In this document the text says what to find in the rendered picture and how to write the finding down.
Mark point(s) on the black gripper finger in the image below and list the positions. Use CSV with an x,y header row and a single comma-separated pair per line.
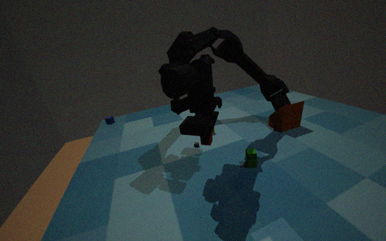
x,y
213,118
205,139

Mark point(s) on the green block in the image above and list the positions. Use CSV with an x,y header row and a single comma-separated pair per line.
x,y
251,163
251,154

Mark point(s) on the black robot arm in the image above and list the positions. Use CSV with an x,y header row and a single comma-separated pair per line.
x,y
180,76

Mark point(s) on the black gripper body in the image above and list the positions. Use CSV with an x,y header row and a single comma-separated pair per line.
x,y
204,103

